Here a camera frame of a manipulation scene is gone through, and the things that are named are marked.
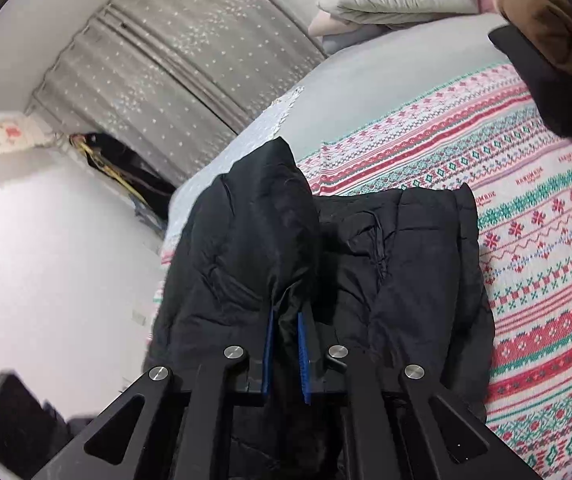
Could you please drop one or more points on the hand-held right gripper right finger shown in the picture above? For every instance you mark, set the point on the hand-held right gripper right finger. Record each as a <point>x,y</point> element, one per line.
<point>306,360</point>

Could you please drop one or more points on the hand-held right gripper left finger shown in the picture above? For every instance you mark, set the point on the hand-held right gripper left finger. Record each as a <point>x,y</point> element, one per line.
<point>266,355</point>

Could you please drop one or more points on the black quilted jacket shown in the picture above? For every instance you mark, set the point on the black quilted jacket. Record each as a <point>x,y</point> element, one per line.
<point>416,270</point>

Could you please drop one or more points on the black hood with brown fur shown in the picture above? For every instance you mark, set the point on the black hood with brown fur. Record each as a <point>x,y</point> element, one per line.
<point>556,85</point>

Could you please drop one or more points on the bed with patterned bedspread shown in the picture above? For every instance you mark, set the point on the bed with patterned bedspread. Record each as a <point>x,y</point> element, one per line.
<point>541,285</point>

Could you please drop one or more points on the dark object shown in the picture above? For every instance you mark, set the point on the dark object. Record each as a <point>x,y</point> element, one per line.
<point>11,420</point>

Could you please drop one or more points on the grey bed sheet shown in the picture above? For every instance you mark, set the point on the grey bed sheet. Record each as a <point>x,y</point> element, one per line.
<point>391,70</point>

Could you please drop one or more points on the grey dotted curtain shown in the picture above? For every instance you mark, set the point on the grey dotted curtain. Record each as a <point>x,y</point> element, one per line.
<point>166,60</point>

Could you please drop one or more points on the folded grey cloth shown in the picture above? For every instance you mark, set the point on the folded grey cloth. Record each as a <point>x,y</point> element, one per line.
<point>346,42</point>

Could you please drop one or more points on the folded pale pink cloth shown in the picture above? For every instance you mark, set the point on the folded pale pink cloth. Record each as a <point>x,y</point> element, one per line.
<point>323,25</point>

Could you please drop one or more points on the white air conditioner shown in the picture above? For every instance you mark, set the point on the white air conditioner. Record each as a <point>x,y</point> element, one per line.
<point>6,132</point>

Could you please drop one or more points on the white wall switch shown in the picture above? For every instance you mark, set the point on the white wall switch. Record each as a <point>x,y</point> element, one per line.
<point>138,317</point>

